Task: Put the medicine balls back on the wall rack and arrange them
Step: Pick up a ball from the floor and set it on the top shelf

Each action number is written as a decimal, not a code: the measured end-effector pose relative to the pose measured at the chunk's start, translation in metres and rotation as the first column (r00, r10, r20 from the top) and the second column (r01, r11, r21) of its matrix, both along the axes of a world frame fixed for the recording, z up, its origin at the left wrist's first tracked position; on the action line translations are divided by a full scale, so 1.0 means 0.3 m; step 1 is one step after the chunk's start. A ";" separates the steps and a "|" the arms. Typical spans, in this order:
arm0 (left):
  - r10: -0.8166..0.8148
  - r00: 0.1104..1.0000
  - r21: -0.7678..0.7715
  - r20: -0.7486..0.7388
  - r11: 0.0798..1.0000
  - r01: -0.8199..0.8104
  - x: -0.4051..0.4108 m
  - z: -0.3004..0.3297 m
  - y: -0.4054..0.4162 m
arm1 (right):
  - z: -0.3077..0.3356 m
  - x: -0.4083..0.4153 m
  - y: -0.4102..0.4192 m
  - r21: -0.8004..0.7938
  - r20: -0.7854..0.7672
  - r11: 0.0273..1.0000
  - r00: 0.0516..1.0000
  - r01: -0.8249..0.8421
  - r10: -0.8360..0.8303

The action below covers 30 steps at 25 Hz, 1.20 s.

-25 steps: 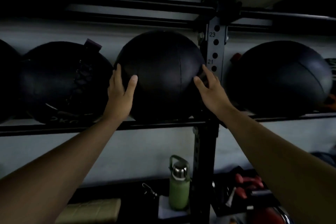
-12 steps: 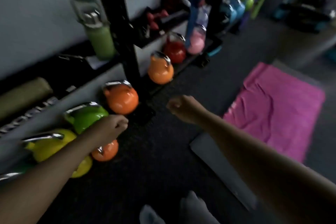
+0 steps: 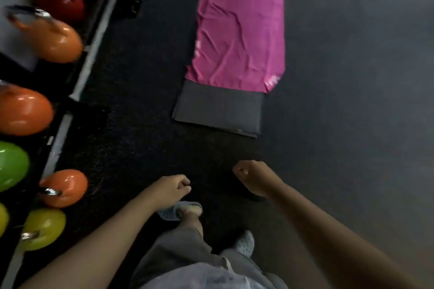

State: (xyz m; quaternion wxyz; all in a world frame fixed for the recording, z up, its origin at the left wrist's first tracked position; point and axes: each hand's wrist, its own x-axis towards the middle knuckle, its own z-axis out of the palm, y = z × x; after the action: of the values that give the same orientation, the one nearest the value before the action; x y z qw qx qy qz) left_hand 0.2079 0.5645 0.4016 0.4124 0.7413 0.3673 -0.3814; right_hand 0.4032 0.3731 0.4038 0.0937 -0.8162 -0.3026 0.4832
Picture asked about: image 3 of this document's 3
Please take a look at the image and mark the grey exercise mat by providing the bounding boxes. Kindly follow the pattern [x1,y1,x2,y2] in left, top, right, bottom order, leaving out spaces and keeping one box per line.
[172,0,289,139]

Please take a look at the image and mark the person's left forearm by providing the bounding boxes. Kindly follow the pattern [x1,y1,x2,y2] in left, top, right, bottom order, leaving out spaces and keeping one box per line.
[17,194,170,289]

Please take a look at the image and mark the green kettlebell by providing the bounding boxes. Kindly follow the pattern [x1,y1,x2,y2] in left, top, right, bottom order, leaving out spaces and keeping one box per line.
[0,140,30,193]

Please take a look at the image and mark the grey shorts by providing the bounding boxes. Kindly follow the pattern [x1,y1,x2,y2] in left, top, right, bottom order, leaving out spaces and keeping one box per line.
[128,226,289,289]

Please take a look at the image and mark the yellow kettlebell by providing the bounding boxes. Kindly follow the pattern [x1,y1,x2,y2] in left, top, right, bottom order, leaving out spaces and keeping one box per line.
[0,202,10,237]
[20,208,67,252]

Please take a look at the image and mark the large orange kettlebell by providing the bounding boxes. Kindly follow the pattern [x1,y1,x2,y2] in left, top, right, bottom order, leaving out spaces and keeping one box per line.
[0,84,55,136]

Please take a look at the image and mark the grey clog shoe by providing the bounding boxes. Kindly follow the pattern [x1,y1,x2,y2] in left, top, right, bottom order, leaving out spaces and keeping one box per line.
[157,201,203,222]
[234,230,255,259]

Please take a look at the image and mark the grey right clog shoe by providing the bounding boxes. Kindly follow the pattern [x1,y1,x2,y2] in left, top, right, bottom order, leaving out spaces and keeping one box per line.
[234,230,255,259]

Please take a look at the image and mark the person's right hand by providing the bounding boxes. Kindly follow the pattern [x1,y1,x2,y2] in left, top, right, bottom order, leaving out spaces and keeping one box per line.
[233,160,284,198]

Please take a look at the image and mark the grey left clog shoe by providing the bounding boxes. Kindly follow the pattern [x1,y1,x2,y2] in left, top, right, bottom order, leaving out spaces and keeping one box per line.
[157,201,203,222]

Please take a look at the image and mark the person's left leg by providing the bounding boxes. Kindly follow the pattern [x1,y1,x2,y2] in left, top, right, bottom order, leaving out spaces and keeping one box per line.
[178,205,204,238]

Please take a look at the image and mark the light grey shirt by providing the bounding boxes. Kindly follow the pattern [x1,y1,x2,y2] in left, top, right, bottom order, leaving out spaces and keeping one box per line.
[141,261,272,289]

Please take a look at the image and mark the pink towel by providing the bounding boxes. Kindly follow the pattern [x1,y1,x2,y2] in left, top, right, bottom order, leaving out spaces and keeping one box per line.
[184,0,285,93]

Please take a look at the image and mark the person's left hand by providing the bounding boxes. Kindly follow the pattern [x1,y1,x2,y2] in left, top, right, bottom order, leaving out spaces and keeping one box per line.
[149,174,192,213]

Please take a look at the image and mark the orange kettlebell chrome handle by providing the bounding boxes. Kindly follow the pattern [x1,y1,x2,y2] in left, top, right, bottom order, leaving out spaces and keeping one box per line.
[5,6,84,64]

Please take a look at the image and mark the black kettlebell rack grey rail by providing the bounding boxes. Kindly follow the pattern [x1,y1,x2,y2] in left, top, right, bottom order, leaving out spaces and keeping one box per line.
[0,0,119,289]

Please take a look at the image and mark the person's right forearm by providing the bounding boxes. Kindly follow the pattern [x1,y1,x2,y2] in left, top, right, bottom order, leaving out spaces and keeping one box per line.
[268,180,425,289]

